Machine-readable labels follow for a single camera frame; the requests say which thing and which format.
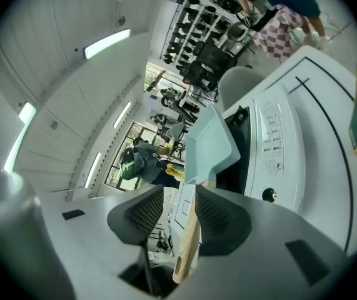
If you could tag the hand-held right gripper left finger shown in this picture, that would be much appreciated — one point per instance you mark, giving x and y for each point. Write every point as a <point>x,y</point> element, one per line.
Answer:
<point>137,217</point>

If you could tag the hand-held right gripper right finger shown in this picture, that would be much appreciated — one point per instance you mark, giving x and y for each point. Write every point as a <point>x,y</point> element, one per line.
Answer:
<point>222,227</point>

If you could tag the teal rectangular pan wooden handle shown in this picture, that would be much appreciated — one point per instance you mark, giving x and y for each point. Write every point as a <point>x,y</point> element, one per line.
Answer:
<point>209,148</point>

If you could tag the ceiling light panel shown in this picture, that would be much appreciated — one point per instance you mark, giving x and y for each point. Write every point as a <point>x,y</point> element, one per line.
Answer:
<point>106,44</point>
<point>122,114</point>
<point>18,136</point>
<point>92,170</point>

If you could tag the grey green shell chair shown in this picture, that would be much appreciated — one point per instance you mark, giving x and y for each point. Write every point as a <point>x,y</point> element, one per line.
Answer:
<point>237,83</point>
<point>176,131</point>

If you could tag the white square table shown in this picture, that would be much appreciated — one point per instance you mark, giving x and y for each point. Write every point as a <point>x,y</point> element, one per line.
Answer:
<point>322,167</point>

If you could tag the black office chair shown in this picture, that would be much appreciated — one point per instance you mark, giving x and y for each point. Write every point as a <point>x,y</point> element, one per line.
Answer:
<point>197,73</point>
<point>215,55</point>

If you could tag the pink checkered cloth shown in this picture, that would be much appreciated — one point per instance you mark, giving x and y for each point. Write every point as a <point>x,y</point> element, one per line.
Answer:
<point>278,42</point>

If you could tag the black flat pad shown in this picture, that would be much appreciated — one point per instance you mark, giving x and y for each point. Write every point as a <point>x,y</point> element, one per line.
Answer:
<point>264,20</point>

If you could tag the rows of black headgear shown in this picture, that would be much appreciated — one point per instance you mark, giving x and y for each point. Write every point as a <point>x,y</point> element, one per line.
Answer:
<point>194,12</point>

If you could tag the white wall rack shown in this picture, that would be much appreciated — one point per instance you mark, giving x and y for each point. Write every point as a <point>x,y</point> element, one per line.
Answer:
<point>201,11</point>

